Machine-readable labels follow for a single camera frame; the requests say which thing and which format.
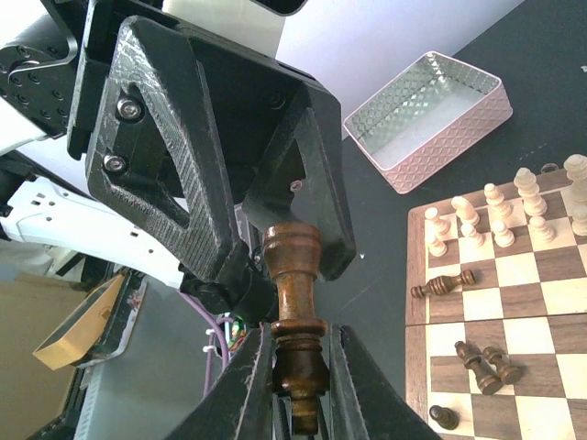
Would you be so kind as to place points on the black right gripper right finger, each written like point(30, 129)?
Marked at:
point(363, 403)

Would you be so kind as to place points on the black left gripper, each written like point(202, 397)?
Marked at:
point(178, 127)

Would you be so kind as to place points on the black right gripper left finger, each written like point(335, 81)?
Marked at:
point(239, 406)

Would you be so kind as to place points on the large brown chess piece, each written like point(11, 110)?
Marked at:
point(292, 253)

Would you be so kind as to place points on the tall brown chess piece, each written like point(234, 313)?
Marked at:
point(443, 285)

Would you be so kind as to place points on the wooden chess board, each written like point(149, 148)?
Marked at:
point(528, 301)

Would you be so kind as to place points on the yellow box beside table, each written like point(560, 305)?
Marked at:
point(74, 337)

